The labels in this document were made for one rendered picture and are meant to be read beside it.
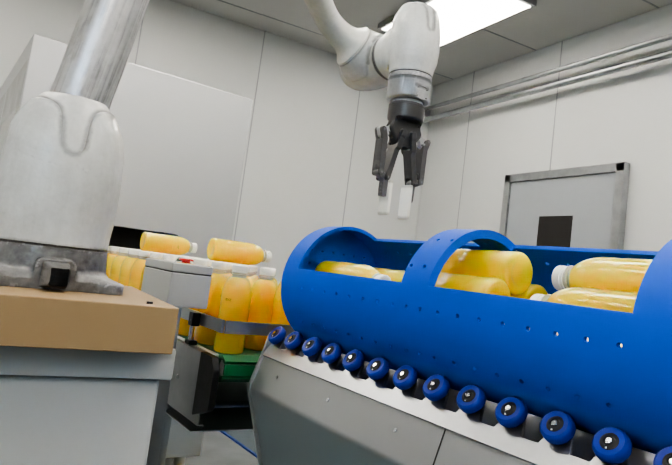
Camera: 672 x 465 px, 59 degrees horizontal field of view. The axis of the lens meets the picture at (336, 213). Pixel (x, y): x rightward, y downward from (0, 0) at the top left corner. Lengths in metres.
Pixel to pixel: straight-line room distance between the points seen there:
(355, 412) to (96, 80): 0.74
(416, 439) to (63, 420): 0.52
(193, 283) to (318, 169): 4.83
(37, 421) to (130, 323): 0.16
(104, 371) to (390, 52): 0.82
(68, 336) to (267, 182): 5.27
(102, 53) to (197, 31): 4.88
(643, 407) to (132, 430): 0.62
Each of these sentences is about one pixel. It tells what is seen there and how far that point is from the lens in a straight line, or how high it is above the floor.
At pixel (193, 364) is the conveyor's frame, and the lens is 1.54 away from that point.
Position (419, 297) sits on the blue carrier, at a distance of 1.00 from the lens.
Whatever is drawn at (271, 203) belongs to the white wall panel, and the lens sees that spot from 5.96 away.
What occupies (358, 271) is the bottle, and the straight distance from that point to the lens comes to 1.23.
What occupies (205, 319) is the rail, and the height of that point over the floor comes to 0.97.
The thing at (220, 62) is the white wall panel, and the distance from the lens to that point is 6.00.
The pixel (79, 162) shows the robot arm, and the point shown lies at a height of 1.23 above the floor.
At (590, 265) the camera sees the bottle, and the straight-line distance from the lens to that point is 0.94.
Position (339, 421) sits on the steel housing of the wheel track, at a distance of 1.17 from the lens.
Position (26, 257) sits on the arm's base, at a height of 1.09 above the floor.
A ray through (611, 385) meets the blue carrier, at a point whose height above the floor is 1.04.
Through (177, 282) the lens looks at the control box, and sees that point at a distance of 1.43.
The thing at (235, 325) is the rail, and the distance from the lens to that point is 1.46.
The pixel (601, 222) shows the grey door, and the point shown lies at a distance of 5.01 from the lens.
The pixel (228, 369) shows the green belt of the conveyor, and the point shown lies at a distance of 1.45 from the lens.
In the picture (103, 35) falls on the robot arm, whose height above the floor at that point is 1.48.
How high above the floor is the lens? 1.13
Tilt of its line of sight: 6 degrees up
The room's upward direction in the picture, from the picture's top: 7 degrees clockwise
